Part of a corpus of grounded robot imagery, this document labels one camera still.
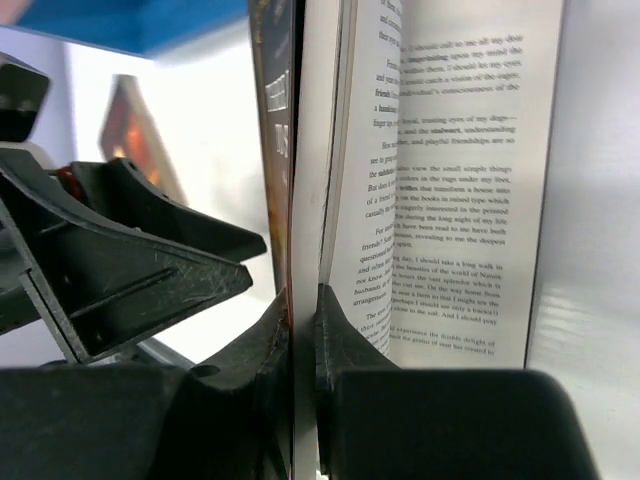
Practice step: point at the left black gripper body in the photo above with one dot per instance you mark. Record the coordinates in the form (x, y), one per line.
(34, 269)

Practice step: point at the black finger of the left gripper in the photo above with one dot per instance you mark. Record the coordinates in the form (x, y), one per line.
(118, 191)
(128, 285)

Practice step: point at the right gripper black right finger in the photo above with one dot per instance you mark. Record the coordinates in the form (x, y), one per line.
(379, 421)

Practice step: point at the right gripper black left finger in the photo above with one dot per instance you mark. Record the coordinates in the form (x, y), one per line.
(226, 418)

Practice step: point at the brown book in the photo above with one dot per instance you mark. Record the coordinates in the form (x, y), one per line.
(129, 131)

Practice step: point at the Three Days to See book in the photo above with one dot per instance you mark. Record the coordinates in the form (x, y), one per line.
(406, 143)

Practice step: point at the blue yellow wooden bookshelf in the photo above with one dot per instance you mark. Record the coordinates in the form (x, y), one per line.
(169, 31)

